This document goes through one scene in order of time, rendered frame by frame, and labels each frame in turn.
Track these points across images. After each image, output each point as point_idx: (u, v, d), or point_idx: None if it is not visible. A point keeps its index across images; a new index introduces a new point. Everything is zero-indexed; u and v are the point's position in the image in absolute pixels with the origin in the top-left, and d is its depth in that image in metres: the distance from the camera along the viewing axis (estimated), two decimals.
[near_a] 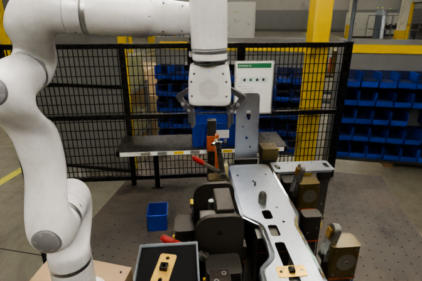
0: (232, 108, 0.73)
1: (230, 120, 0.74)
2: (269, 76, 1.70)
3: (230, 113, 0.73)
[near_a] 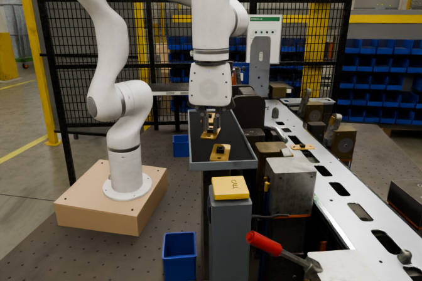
0: (220, 113, 0.73)
1: (216, 124, 0.75)
2: (277, 29, 1.92)
3: (215, 116, 0.74)
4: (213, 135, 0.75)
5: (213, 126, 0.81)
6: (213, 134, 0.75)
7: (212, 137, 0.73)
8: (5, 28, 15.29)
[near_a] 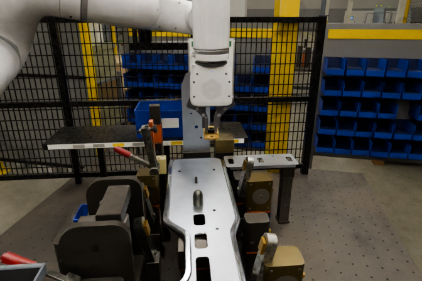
0: (221, 112, 0.74)
1: (217, 124, 0.75)
2: (228, 57, 1.46)
3: (216, 116, 0.74)
4: (215, 135, 0.75)
5: (209, 126, 0.81)
6: (215, 134, 0.75)
7: (216, 137, 0.73)
8: None
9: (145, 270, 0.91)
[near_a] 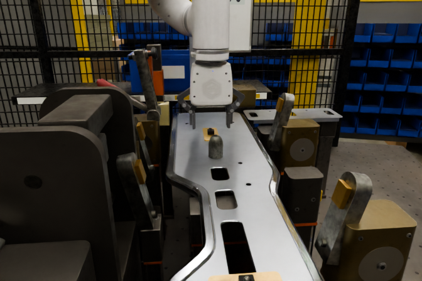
0: (232, 107, 0.74)
1: (230, 120, 0.75)
2: None
3: (230, 112, 0.74)
4: None
5: (208, 128, 0.81)
6: None
7: None
8: None
9: (140, 250, 0.63)
